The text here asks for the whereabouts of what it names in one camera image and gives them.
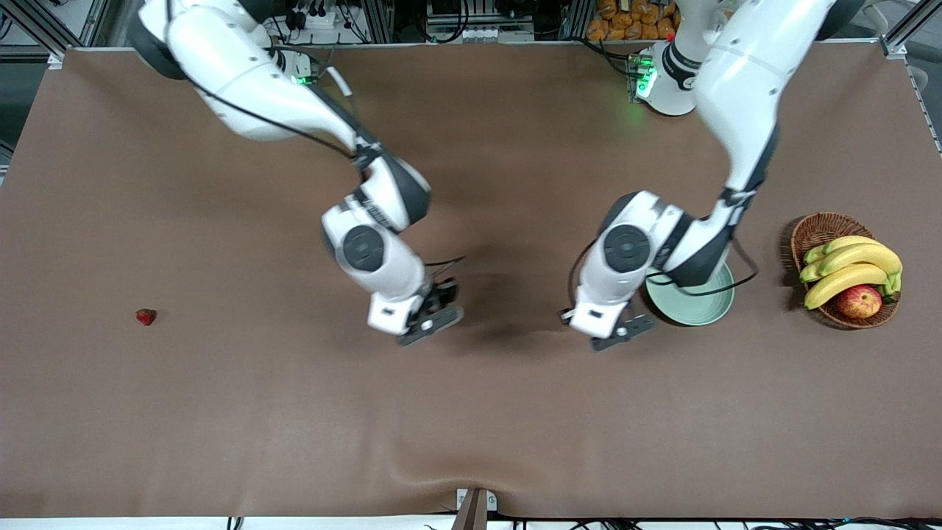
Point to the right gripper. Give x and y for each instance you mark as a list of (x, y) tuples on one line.
[(444, 293)]

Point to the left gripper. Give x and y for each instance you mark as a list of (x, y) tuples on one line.
[(564, 316)]

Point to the red strawberry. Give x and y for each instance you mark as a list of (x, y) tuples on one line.
[(146, 317)]

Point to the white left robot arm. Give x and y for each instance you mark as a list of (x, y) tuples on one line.
[(743, 73)]

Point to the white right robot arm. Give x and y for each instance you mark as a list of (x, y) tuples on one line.
[(243, 81)]

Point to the mint green round plate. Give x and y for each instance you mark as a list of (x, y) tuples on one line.
[(717, 308)]

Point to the brown wicker basket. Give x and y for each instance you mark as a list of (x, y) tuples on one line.
[(820, 232)]

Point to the yellow banana bunch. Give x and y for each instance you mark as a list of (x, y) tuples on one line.
[(846, 280)]

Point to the red yellow apple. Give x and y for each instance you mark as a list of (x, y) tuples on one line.
[(859, 302)]

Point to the white power strip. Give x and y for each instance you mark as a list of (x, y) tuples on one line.
[(316, 18)]

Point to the pile of orange bread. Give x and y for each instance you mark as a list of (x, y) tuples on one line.
[(625, 18)]

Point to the metal table edge bracket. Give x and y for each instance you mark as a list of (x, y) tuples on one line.
[(475, 508)]

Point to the aluminium frame rail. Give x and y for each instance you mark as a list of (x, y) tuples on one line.
[(894, 48)]

